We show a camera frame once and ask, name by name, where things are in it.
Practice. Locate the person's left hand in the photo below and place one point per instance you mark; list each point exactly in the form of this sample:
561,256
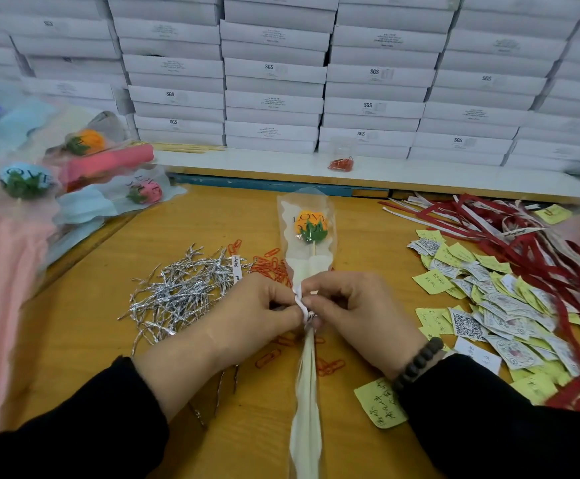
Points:
225,329

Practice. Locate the person's right hand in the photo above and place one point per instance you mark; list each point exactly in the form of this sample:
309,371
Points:
370,314

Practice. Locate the single white ribbon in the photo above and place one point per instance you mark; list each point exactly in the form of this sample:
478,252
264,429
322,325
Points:
303,309

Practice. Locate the orange rose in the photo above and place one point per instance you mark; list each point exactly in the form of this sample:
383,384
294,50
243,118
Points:
310,234

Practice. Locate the pile of yellow white tags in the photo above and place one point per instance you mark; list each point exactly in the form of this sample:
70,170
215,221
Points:
480,309

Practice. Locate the pile of red ribbons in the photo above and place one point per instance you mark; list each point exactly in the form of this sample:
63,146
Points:
529,249

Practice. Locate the pile of flowers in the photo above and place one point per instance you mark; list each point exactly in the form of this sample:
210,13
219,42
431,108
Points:
6,284

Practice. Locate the person's left forearm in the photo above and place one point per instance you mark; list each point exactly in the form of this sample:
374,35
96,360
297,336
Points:
70,429

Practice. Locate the person's right forearm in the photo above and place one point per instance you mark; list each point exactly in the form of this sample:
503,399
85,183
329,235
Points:
505,424

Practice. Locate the pile of silver twist ties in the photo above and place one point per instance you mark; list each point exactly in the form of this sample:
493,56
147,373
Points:
180,289

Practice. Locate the pile of orange paper clips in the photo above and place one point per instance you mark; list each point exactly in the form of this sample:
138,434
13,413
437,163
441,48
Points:
268,264

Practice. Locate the small bag of red clips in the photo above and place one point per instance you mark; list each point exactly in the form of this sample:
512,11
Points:
341,164

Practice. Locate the long white board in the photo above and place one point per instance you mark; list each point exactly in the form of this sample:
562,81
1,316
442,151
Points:
450,172

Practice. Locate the wooden sticks bundle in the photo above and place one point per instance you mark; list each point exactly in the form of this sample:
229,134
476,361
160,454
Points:
188,147

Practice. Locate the wall of stacked white boxes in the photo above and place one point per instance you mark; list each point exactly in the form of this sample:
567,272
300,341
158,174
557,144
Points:
270,70

